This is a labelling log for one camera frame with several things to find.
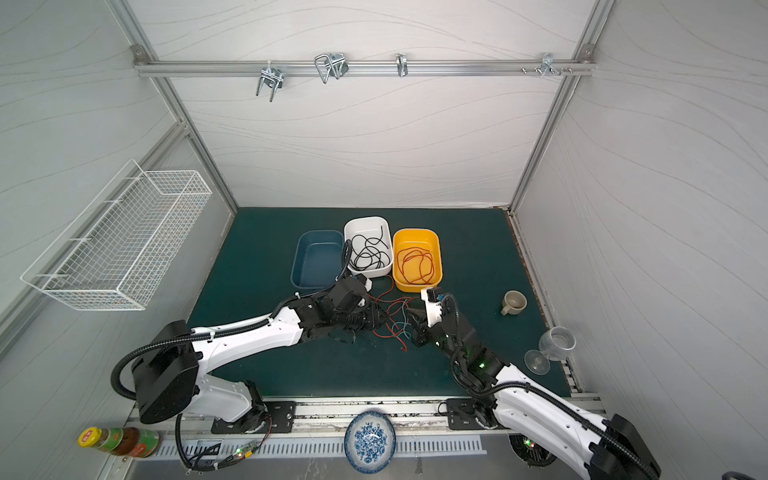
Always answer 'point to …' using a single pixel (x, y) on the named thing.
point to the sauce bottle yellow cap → (131, 441)
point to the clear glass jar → (557, 343)
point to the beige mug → (513, 302)
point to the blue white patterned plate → (370, 442)
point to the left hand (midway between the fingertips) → (391, 315)
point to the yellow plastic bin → (418, 237)
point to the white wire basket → (109, 256)
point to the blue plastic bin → (318, 259)
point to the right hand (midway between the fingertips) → (413, 303)
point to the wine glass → (536, 362)
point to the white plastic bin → (370, 227)
